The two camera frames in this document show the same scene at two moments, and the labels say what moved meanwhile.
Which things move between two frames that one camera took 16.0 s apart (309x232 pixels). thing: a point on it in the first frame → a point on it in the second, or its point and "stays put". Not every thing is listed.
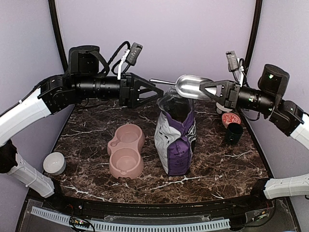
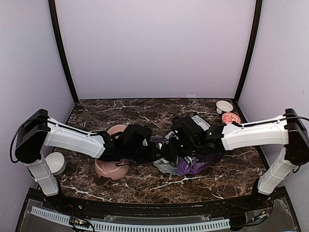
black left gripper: [131, 81] → [153, 154]
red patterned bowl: [229, 117] stays put
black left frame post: [53, 11] stays put
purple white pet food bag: [175, 133] → [183, 165]
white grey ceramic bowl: [55, 163] stays put
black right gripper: [231, 88] → [173, 149]
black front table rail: [216, 208] stays put
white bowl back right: [220, 108] stays put
